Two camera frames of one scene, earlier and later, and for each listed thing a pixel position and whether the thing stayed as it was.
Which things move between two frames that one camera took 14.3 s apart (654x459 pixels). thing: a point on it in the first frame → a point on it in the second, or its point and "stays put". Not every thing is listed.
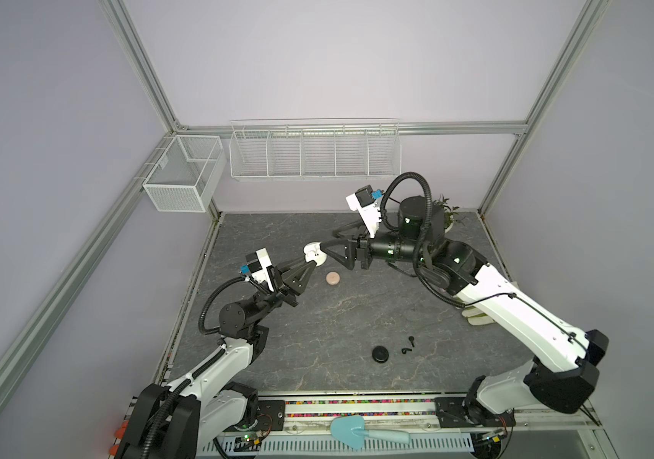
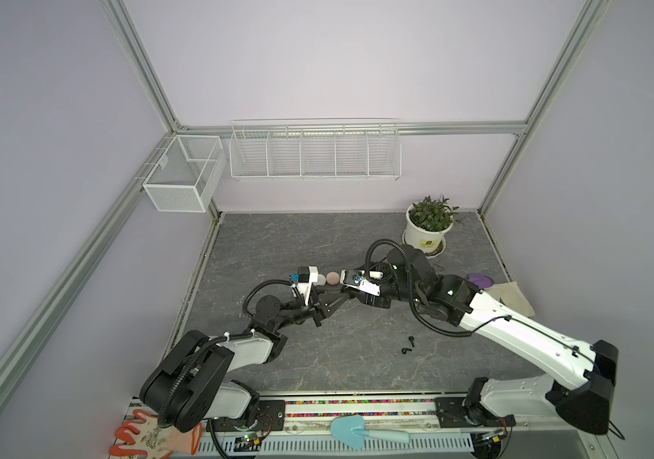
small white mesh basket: [185, 178] stays put
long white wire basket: [319, 147] stays put
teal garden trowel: [351, 430] stays put
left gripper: [287, 287] → [319, 303]
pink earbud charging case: [333, 278] stays put
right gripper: [352, 249] → [372, 300]
